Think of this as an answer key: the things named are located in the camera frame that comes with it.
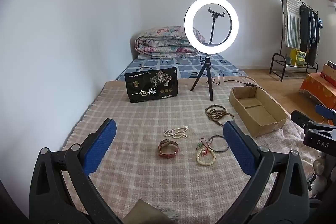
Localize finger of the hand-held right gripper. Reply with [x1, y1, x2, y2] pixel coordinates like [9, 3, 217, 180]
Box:
[315, 104, 336, 122]
[290, 109, 319, 135]

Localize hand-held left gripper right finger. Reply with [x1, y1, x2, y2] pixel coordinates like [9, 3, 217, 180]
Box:
[210, 120, 310, 224]

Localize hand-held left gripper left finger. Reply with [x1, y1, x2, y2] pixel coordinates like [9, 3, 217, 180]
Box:
[28, 118, 124, 224]

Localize dark thin bangle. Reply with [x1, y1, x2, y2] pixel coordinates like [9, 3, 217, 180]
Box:
[207, 135, 231, 153]

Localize cardboard box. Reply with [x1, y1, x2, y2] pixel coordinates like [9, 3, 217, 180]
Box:
[228, 86, 288, 138]

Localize red string bracelet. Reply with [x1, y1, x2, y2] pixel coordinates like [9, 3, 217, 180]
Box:
[196, 137, 212, 154]

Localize white bead bracelet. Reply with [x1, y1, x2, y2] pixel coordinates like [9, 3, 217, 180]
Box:
[196, 149, 217, 167]

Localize wooden bead necklace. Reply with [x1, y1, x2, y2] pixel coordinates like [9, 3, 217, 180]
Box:
[205, 105, 235, 127]

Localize red strap watch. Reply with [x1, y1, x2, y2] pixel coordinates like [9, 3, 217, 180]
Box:
[158, 139, 179, 159]

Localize pearl necklace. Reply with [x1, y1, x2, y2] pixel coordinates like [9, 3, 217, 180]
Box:
[164, 126, 189, 139]

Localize orange covered table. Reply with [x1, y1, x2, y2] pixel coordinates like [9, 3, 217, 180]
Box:
[299, 72, 336, 109]

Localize beige box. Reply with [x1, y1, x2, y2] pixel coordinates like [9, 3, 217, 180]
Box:
[322, 64, 336, 83]

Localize pink plaid blanket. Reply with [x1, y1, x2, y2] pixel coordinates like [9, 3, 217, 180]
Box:
[62, 76, 318, 224]

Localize yellow box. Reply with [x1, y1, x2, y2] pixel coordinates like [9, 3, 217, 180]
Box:
[289, 49, 306, 66]

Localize black clothes rack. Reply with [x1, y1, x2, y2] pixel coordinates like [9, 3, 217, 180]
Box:
[270, 0, 319, 82]

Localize black snack bag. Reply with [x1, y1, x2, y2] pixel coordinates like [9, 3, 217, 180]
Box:
[124, 67, 179, 104]

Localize brown paper piece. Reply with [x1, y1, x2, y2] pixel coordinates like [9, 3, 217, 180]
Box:
[123, 199, 174, 224]

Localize black tripod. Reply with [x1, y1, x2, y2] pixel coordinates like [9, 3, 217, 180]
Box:
[190, 56, 214, 102]

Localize dark hanging clothes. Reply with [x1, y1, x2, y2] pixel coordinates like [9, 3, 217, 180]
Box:
[299, 4, 321, 66]

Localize striped hanging cloth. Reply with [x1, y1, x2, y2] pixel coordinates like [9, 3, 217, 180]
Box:
[283, 0, 302, 48]

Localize blue checkered bedsheet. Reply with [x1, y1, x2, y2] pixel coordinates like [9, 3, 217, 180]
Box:
[115, 53, 248, 81]

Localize folded floral quilt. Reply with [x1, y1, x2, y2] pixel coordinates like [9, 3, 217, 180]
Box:
[135, 26, 206, 59]

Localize black phone holder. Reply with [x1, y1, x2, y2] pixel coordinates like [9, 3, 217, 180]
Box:
[207, 6, 225, 45]

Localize black cable with inline switch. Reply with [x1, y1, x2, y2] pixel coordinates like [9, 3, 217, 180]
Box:
[199, 52, 258, 88]

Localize white ring light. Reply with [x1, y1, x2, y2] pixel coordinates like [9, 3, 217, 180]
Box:
[184, 0, 239, 57]

